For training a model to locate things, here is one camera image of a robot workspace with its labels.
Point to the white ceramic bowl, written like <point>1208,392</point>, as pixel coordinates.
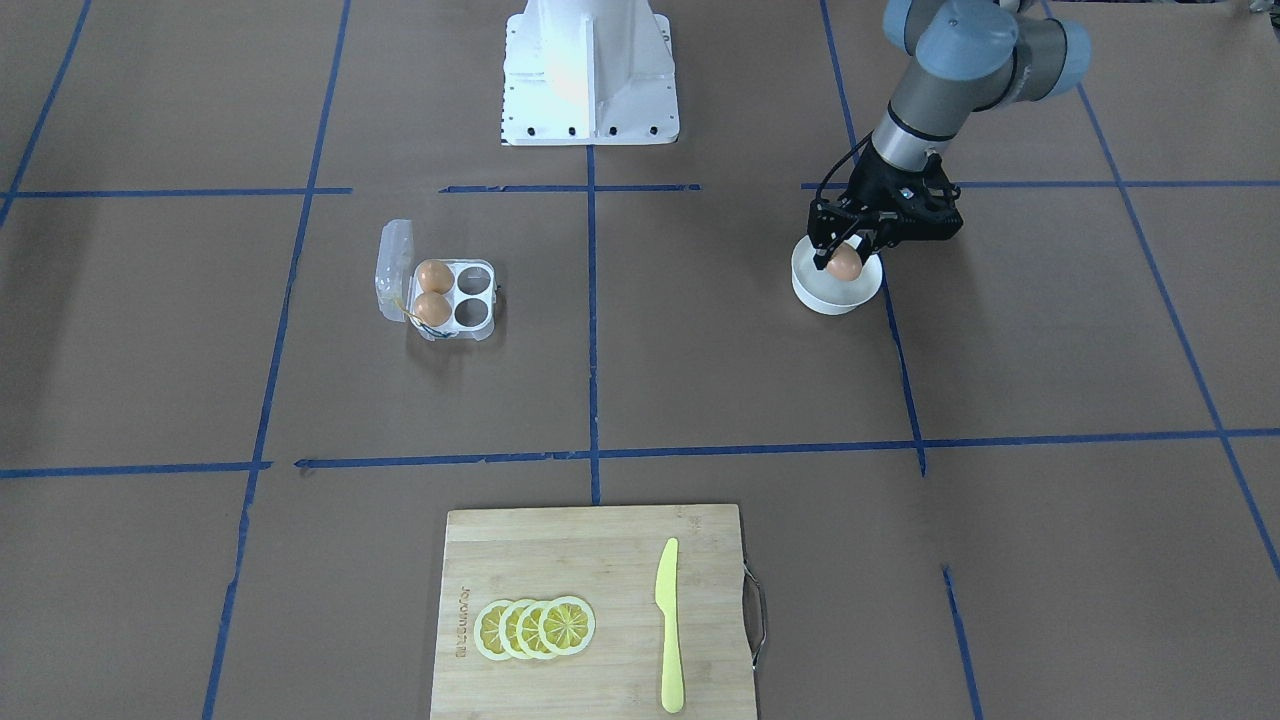
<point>825,293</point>

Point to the brown egg carton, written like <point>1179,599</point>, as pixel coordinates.
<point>432,309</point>
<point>434,276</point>

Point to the brown egg from bowl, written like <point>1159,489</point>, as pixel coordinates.
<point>845,264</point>

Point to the brown egg rear carton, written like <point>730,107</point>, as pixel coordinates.
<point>434,276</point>

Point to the bamboo cutting board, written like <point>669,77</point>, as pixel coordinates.
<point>609,557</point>

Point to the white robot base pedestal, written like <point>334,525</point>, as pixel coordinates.
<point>589,73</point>

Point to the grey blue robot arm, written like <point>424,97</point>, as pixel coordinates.
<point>965,57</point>

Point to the clear plastic egg carton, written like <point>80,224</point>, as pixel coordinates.
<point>473,298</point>

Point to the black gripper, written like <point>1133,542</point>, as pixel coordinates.
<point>872,184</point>

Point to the brown egg front carton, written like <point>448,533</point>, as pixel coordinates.
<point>432,309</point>

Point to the yellow plastic knife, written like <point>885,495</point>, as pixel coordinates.
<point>671,687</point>

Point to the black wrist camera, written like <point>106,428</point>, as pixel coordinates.
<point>922,218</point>

